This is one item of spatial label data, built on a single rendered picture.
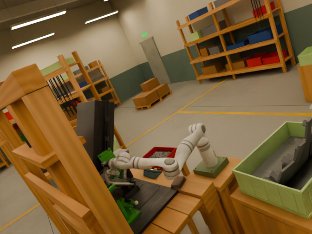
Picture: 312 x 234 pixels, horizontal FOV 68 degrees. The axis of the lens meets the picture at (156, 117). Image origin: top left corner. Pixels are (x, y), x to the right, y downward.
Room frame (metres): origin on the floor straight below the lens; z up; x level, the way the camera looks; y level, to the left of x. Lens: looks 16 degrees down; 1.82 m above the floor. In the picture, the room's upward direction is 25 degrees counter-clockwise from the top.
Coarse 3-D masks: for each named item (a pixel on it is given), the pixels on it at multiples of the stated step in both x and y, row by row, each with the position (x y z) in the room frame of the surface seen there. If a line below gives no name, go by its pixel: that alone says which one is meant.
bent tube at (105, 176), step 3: (105, 168) 1.57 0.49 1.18; (105, 171) 1.55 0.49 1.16; (105, 174) 1.54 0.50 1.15; (105, 177) 1.53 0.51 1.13; (105, 180) 1.53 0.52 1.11; (108, 180) 1.53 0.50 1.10; (108, 183) 1.52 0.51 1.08; (114, 183) 1.53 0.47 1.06; (117, 183) 1.54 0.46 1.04; (120, 183) 1.55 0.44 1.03; (123, 183) 1.56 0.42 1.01; (126, 183) 1.56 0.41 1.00; (129, 183) 1.57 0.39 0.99; (132, 183) 1.58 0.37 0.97; (132, 186) 1.58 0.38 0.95
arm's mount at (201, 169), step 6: (216, 156) 1.56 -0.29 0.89; (222, 156) 1.52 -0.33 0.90; (222, 162) 1.45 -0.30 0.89; (228, 162) 1.48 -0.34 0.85; (198, 168) 1.52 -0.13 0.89; (204, 168) 1.48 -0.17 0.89; (210, 168) 1.45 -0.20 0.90; (216, 168) 1.41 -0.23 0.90; (222, 168) 1.44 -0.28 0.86; (198, 174) 1.50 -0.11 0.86; (204, 174) 1.45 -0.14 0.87; (210, 174) 1.40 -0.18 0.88; (216, 174) 1.40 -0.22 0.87
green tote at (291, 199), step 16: (288, 128) 1.48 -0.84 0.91; (304, 128) 1.38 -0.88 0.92; (272, 144) 1.39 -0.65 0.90; (256, 160) 1.31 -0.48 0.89; (240, 176) 1.18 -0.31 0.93; (256, 192) 1.11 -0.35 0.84; (272, 192) 1.01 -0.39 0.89; (288, 192) 0.92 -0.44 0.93; (304, 192) 0.87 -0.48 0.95; (288, 208) 0.95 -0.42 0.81; (304, 208) 0.87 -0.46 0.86
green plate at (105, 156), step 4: (108, 148) 1.68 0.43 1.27; (104, 152) 1.66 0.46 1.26; (108, 152) 1.67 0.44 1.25; (112, 152) 1.68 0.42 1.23; (100, 156) 1.63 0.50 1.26; (104, 156) 1.64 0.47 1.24; (108, 156) 1.65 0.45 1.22; (112, 156) 1.66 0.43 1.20; (100, 160) 1.61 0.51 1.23; (104, 160) 1.63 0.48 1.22; (108, 160) 1.64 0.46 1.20; (108, 168) 1.61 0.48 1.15; (120, 172) 1.62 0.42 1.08; (112, 176) 1.59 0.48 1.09; (116, 176) 1.60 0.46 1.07
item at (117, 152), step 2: (116, 150) 1.96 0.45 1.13; (118, 150) 1.93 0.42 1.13; (120, 150) 1.91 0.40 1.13; (122, 150) 1.89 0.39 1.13; (124, 150) 1.87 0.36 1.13; (126, 150) 1.85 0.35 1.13; (128, 150) 1.86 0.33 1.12; (114, 152) 1.94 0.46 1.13; (116, 152) 1.92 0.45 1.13; (118, 152) 1.89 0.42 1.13; (120, 152) 1.87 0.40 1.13; (128, 152) 1.86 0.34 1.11; (114, 154) 1.89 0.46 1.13; (116, 154) 1.87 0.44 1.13; (118, 154) 1.85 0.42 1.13; (116, 156) 1.82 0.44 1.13; (98, 170) 1.70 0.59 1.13; (100, 170) 1.69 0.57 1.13; (102, 170) 1.69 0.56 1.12; (98, 172) 1.67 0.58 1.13; (100, 172) 1.68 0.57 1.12; (102, 172) 1.69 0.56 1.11; (100, 174) 1.68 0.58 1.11
